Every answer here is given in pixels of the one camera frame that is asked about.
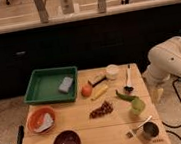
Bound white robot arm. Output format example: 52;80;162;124
142;36;181;104

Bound grey sponge block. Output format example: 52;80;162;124
58;77;73;93

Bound orange bowl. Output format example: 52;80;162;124
27;106;56;134

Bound white cloth in bowl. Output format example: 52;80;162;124
35;113;54;133

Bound green chili pepper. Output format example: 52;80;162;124
115;90;138;102

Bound orange tomato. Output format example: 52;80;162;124
81;84;92;97

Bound light green pear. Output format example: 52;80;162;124
131;98;145;115

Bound white cup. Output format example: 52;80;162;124
105;64;119;80

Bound small metal cup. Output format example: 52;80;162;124
143;122;159;139

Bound green plastic tray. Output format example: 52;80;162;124
24;66;78;105

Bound dark red grape bunch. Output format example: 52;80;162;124
89;101;113;119

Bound white remote on shelf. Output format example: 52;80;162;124
61;0;74;15

